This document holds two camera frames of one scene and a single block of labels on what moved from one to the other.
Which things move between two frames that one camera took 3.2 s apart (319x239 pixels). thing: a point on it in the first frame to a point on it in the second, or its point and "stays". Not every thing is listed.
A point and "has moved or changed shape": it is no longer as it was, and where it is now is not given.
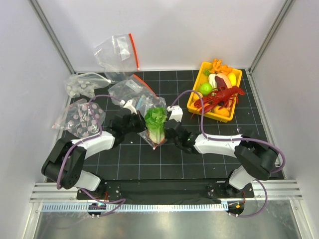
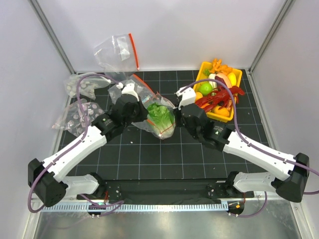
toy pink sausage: [226, 78] stays
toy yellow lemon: [233, 79] stays
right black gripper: [167, 136] to [177, 114]
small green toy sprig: [206, 72] stays
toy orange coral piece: [218, 67] stays
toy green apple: [205, 88] stays
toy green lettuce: [155, 118] has moved or changed shape
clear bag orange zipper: [155, 110] has moved or changed shape
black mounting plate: [218, 190] stays
